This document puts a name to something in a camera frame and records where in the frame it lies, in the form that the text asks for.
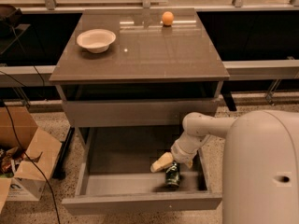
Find grey drawer cabinet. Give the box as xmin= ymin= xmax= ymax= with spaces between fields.
xmin=50 ymin=8 xmax=229 ymax=141

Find orange fruit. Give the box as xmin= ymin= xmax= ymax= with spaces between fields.
xmin=162 ymin=11 xmax=174 ymax=26

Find closed grey top drawer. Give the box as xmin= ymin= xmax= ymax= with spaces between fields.
xmin=63 ymin=99 xmax=219 ymax=128

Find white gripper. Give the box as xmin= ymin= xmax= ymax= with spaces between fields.
xmin=150 ymin=133 xmax=203 ymax=173

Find black power cable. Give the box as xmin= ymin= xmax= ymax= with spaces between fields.
xmin=0 ymin=98 xmax=62 ymax=224

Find open grey middle drawer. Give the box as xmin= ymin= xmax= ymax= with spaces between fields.
xmin=63 ymin=125 xmax=222 ymax=215

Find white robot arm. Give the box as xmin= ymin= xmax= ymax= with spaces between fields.
xmin=150 ymin=110 xmax=299 ymax=224

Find white paper bowl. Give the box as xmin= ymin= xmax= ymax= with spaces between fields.
xmin=77 ymin=29 xmax=116 ymax=54

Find snack packets in box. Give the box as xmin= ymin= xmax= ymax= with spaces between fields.
xmin=0 ymin=147 xmax=41 ymax=178

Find black equipment on shelf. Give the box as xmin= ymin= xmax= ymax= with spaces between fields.
xmin=0 ymin=5 xmax=30 ymax=55

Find open cardboard box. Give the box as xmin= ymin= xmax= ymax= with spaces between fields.
xmin=0 ymin=107 xmax=62 ymax=210

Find green soda can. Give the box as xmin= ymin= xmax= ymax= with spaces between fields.
xmin=165 ymin=162 xmax=180 ymax=189

